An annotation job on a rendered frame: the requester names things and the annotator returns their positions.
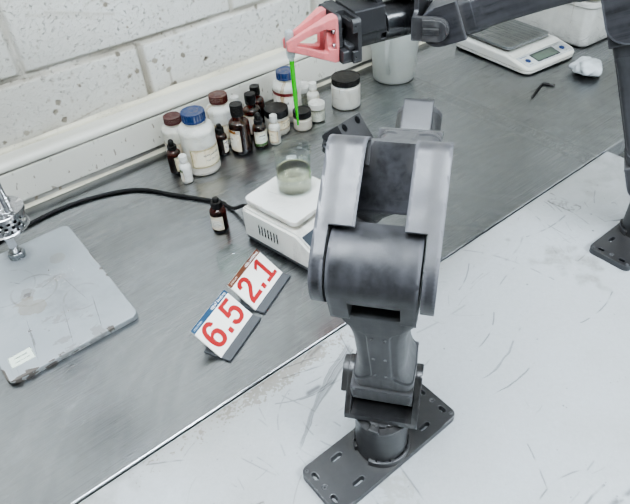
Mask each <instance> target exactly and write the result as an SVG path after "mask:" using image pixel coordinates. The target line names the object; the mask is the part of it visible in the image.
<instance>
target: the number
mask: <svg viewBox="0 0 630 504"><path fill-rule="evenodd" d="M247 315H248V312H247V311H246V310H245V309H244V308H243V307H241V306H240V305H239V304H238V303H237V302H236V301H235V300H233V299H232V298H231V297H230V296H229V295H228V294H226V296H225V297H224V298H223V299H222V301H221V302H220V303H219V304H218V306H217V307H216V308H215V310H214V311H213V312H212V313H211V315H210V316H209V317H208V318H207V320H206V321H205V322H204V323H203V325H202V326H201V327H200V329H199V330H198V331H197V332H196V334H197V335H198V336H199V337H200V338H202V339H203V340H204V341H205V342H206V343H208V344H209V345H210V346H211V347H212V348H213V349H215V350H216V351H217V352H218V353H220V352H221V350H222V349H223V348H224V346H225V345H226V344H227V342H228V341H229V339H230V338H231V337H232V335H233V334H234V333H235V331H236V330H237V328H238V327H239V326H240V324H241V323H242V322H243V320H244V319H245V317H246V316H247Z"/></svg>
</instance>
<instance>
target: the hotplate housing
mask: <svg viewBox="0 0 630 504"><path fill-rule="evenodd" d="M315 215H316V213H315V214H314V215H313V216H311V217H310V218H309V219H307V220H306V221H305V222H303V223H302V224H301V225H299V226H296V227H292V226H289V225H288V224H286V223H284V222H282V221H280V220H278V219H276V218H274V217H272V216H270V215H268V214H266V213H264V212H263V211H261V210H259V209H257V208H255V207H253V206H251V205H249V204H247V205H246V206H244V207H243V216H244V222H245V228H246V234H248V237H249V238H251V239H253V240H255V241H256V242H258V243H260V244H262V245H264V246H265V247H267V248H269V249H271V250H272V251H274V252H276V253H278V254H280V255H281V256H283V257H285V258H287V259H288V260H290V261H292V262H294V263H295V264H297V265H299V266H301V267H303V268H304V269H306V270H308V262H309V253H310V246H309V245H308V244H307V243H306V242H305V241H304V240H303V238H302V237H303V236H305V235H306V234H307V233H308V232H310V231H311V230H312V229H313V227H314V221H315Z"/></svg>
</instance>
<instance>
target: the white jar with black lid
mask: <svg viewBox="0 0 630 504"><path fill-rule="evenodd" d="M360 86H361V85H360V74H359V73H358V72H356V71H353V70H340V71H337V72H334V73H333V74H332V75H331V93H332V106H333V107H334V108H336V109H338V110H342V111H348V110H353V109H356V108H357V107H359V105H360Z"/></svg>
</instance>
